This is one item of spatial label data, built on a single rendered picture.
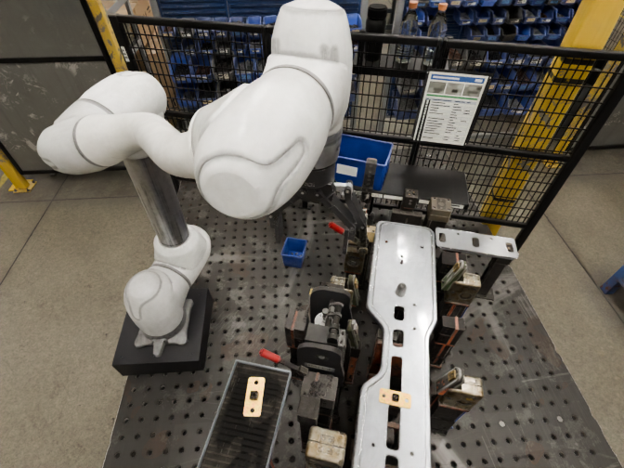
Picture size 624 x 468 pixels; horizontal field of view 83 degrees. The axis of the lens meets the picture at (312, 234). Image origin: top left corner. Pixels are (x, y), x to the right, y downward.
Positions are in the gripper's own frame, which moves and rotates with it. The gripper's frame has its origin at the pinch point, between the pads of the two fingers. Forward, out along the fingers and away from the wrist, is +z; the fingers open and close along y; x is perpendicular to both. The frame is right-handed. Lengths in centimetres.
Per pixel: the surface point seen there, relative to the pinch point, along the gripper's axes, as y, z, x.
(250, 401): -9.1, 29.8, -24.0
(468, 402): 45, 48, -7
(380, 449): 22, 46, -24
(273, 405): -3.9, 30.1, -23.6
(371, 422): 19, 46, -18
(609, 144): 216, 128, 276
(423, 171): 32, 43, 86
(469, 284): 46, 42, 28
